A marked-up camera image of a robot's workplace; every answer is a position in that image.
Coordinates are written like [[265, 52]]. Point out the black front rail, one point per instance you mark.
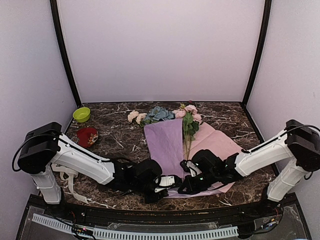
[[103, 207]]

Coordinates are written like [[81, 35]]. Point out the purple and pink wrapping paper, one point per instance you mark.
[[165, 144]]

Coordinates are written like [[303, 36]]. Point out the grey cable duct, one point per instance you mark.
[[121, 231]]

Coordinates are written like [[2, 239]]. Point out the pink fake flower stem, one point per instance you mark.
[[179, 113], [190, 108]]

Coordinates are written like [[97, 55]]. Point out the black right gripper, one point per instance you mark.
[[192, 189]]

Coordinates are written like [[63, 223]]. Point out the lime green bowl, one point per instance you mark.
[[82, 114]]

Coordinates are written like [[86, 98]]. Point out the blue fake flower stem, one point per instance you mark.
[[158, 114]]

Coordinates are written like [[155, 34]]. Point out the green fake leaf stem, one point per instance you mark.
[[189, 129]]

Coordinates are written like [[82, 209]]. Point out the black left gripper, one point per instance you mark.
[[149, 199]]

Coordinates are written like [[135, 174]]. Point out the white printed ribbon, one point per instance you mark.
[[68, 175]]

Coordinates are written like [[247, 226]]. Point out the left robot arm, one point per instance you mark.
[[47, 145]]

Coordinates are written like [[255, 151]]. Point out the white fake flower stem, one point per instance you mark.
[[135, 115]]

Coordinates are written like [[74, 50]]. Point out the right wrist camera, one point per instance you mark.
[[203, 161]]

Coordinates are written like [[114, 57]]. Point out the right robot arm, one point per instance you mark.
[[299, 143]]

